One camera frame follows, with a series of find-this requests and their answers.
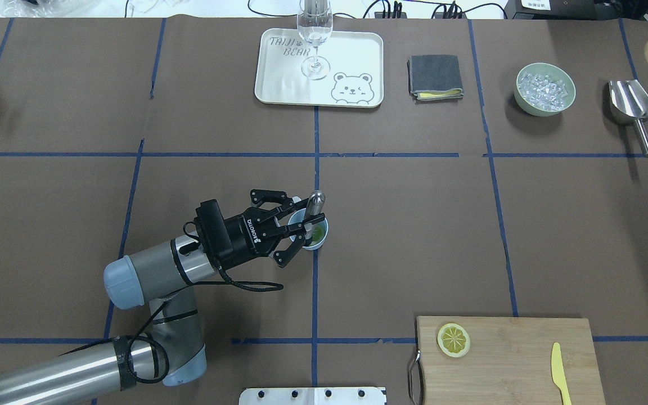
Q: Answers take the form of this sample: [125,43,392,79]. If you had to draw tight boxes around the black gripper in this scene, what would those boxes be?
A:
[211,189,309,269]

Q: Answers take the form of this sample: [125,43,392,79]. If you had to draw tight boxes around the yellow lemon slice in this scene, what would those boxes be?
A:
[308,223,327,246]
[436,323,471,358]

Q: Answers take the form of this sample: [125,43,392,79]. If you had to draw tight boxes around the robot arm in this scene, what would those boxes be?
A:
[0,189,326,404]

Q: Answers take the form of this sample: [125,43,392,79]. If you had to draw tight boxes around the blue paper cup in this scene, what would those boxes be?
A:
[288,209,329,251]

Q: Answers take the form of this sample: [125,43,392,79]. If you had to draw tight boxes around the cream bear tray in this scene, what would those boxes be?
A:
[254,28,385,108]

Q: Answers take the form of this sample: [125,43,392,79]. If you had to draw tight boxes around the clear wine glass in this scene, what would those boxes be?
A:
[296,1,334,80]

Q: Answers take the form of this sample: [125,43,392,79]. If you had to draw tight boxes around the grey yellow folded cloth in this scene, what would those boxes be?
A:
[407,55,465,102]

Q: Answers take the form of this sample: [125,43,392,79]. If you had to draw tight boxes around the wooden cutting board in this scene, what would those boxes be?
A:
[407,316,605,404]

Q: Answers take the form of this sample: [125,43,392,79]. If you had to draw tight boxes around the green bowl of ice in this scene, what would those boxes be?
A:
[514,62,577,117]

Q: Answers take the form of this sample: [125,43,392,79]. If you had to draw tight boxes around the yellow plastic knife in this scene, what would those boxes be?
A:
[550,343,572,405]

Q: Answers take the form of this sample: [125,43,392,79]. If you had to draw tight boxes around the steel ice scoop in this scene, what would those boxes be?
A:
[609,79,648,158]

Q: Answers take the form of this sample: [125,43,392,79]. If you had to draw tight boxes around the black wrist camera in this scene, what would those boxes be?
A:
[195,199,233,268]

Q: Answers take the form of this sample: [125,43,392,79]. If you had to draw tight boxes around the black camera cable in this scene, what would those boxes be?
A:
[124,222,285,384]

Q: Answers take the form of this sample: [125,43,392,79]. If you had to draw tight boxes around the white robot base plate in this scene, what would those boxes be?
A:
[238,386,388,404]

